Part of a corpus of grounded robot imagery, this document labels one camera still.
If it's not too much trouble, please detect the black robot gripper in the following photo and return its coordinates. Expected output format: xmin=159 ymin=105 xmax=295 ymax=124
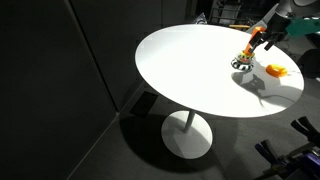
xmin=249 ymin=13 xmax=291 ymax=51

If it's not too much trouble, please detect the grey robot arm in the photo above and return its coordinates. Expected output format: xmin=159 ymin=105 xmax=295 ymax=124
xmin=244 ymin=0 xmax=320 ymax=54

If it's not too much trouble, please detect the black white striped base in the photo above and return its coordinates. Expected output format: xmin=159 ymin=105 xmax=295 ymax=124
xmin=231 ymin=53 xmax=255 ymax=72

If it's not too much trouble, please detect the purple black spring clamp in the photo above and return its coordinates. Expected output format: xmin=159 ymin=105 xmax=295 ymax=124
xmin=254 ymin=140 xmax=320 ymax=180

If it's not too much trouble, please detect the black floor mat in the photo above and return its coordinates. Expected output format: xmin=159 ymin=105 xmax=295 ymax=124
xmin=130 ymin=91 xmax=158 ymax=118

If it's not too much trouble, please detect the orange peg post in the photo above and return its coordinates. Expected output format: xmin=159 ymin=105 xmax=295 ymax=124
xmin=243 ymin=26 xmax=266 ymax=56

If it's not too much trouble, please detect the light green toothed ring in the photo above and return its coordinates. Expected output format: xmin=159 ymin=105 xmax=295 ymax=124
xmin=236 ymin=51 xmax=255 ymax=62

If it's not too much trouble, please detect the orange toothed ring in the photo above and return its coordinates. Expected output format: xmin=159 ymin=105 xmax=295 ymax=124
xmin=265 ymin=63 xmax=289 ymax=79

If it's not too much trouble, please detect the teal wrist camera housing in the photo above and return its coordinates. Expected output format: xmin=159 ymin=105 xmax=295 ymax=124
xmin=286 ymin=17 xmax=320 ymax=36

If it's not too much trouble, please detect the white round pedestal table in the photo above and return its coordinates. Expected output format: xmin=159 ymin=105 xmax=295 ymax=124
xmin=135 ymin=24 xmax=304 ymax=159

